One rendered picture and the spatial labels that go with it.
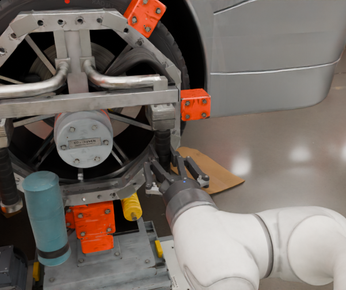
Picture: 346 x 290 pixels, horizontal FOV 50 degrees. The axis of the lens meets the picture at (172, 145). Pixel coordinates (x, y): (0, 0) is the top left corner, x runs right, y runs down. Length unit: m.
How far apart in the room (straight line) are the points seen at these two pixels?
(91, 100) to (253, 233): 0.42
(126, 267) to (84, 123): 0.72
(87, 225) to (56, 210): 0.20
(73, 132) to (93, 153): 0.07
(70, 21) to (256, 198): 1.56
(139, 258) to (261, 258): 0.92
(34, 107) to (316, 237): 0.57
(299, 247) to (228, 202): 1.56
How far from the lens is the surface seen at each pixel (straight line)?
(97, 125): 0.85
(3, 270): 1.23
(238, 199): 2.15
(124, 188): 1.12
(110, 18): 0.94
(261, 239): 0.58
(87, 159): 0.89
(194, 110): 1.05
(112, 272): 1.42
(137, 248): 1.49
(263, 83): 1.29
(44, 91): 0.79
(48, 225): 1.01
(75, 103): 0.79
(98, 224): 1.17
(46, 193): 0.96
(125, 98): 0.79
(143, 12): 0.95
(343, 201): 2.32
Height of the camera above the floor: 1.24
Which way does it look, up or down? 27 degrees down
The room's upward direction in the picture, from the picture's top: straight up
